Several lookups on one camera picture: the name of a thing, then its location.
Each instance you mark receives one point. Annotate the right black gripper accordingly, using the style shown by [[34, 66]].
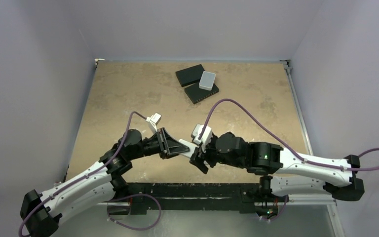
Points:
[[202, 153]]

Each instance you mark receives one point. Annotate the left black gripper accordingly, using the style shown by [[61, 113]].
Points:
[[173, 146]]

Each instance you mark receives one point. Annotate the white remote control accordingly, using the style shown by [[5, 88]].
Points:
[[191, 148]]

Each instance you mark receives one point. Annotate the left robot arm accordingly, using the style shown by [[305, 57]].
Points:
[[43, 213]]

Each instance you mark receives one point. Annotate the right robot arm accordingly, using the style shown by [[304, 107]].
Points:
[[281, 172]]

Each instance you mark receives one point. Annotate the black box front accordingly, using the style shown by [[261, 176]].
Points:
[[196, 94]]

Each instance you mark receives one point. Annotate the black box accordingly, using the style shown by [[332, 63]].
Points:
[[189, 75], [196, 94]]

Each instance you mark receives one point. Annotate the black base bar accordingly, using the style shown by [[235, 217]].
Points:
[[246, 198]]

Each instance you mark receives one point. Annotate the white plastic box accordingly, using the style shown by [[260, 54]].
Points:
[[207, 81]]

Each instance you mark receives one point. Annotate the black box rear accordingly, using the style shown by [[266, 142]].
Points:
[[189, 75]]

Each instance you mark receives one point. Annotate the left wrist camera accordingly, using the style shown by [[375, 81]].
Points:
[[153, 121]]

